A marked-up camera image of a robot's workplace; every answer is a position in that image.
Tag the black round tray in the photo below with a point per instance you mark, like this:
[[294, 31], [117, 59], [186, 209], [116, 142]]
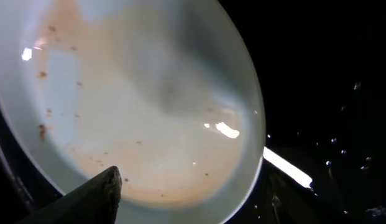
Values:
[[321, 67]]

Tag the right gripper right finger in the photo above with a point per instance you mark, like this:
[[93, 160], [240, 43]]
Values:
[[305, 198]]

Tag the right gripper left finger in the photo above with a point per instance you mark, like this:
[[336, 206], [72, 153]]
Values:
[[94, 202]]

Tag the light blue plate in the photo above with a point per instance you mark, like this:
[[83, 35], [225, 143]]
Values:
[[166, 91]]

